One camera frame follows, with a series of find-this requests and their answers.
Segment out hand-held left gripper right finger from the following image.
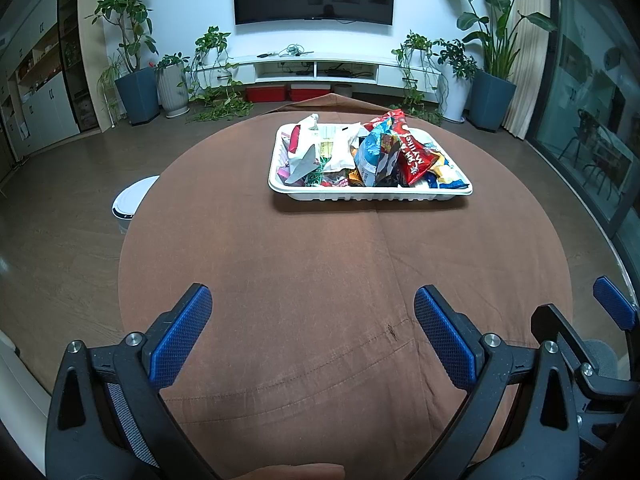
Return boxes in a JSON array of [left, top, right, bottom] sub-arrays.
[[414, 285, 583, 480]]

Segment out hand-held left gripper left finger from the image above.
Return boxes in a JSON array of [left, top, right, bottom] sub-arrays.
[[45, 282, 221, 480]]

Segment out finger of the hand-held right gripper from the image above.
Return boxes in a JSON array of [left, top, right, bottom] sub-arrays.
[[530, 304, 640, 398], [592, 276, 638, 331]]

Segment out white plastic tray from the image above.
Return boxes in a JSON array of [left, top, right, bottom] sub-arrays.
[[268, 121, 473, 202]]

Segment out blue yellow potato chip packet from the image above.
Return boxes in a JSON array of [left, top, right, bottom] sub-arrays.
[[425, 152, 463, 188]]

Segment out red chocolate ball packet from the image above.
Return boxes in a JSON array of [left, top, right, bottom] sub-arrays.
[[363, 109, 443, 186]]

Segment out pink candy packet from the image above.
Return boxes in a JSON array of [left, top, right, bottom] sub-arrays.
[[277, 132, 293, 181]]

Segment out blue chip bag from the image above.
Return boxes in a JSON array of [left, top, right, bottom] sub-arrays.
[[354, 127, 401, 187]]

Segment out green red snack packet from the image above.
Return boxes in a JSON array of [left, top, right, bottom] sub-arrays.
[[305, 157, 331, 187]]

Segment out white red snack pouch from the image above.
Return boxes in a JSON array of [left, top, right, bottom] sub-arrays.
[[286, 113, 322, 184]]

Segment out white snack bag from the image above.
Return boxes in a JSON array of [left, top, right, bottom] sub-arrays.
[[321, 122, 368, 173]]

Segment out grey office chair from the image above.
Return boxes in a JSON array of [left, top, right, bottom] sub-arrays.
[[582, 337, 621, 380]]

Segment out brown tablecloth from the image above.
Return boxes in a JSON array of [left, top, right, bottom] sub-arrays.
[[118, 94, 573, 480]]

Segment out white round waste bin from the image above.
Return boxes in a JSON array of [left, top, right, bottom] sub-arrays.
[[111, 175, 161, 235]]

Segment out outdoor black chair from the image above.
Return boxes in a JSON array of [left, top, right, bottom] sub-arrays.
[[559, 108, 601, 171]]

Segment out beige curtain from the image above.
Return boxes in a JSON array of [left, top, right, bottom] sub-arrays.
[[500, 0, 553, 141]]

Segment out broad-leaf plant in blue pot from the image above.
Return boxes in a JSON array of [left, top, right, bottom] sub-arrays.
[[429, 0, 558, 133]]

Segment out small-leaf plant in white pot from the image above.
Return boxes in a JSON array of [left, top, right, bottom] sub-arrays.
[[432, 37, 473, 123]]

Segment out glass sliding door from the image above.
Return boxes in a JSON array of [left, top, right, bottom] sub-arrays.
[[530, 0, 640, 281]]

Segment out leafy tree in blue pot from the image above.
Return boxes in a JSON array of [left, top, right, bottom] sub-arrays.
[[94, 0, 161, 126]]

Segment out plant in white ribbed pot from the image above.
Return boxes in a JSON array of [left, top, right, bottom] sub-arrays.
[[154, 52, 192, 118]]

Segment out red storage box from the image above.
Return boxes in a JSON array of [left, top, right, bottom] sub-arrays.
[[290, 85, 333, 102], [245, 85, 287, 102]]

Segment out slender green plant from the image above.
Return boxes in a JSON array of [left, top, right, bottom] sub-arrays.
[[96, 52, 123, 128]]

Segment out white television console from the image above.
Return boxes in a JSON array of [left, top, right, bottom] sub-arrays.
[[227, 55, 443, 93]]

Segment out trailing vine plant on stand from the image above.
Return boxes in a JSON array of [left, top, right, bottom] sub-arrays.
[[187, 26, 256, 123], [391, 31, 443, 126]]

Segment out white wooden wall cabinet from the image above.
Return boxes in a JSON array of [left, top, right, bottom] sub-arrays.
[[0, 0, 103, 161]]

